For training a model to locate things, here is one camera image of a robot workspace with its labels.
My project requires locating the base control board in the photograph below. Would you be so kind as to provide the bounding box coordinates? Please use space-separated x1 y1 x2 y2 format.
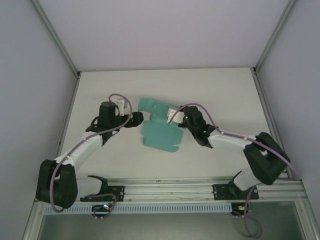
91 204 114 214
231 202 254 216

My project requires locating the grey metal sheet panel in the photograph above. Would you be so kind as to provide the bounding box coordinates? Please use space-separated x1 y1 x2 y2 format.
38 201 305 240

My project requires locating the dark left base cable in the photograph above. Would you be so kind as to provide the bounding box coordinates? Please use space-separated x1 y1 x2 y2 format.
92 193 118 221

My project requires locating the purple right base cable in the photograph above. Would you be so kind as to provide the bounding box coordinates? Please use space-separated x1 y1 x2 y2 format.
234 186 264 238

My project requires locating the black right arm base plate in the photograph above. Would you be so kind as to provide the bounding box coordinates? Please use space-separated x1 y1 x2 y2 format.
212 183 260 201

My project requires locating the aluminium table side rail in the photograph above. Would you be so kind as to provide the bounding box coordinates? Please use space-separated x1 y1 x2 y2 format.
251 67 309 182
21 71 81 240

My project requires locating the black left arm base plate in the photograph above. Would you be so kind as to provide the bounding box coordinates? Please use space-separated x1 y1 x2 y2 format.
79 185 126 203

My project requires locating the aluminium frame post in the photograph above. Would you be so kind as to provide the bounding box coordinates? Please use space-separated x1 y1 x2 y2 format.
251 0 301 76
31 0 81 79

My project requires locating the left base control board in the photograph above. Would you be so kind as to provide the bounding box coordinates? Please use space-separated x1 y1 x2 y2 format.
91 204 114 214

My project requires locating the light blue slotted cable duct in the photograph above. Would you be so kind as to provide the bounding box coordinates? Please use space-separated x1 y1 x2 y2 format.
44 201 234 215

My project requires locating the right base control board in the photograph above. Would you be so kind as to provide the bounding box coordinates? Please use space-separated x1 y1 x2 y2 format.
231 202 254 216

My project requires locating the aluminium mounting rail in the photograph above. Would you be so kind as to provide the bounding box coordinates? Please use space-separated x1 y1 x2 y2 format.
106 176 306 204

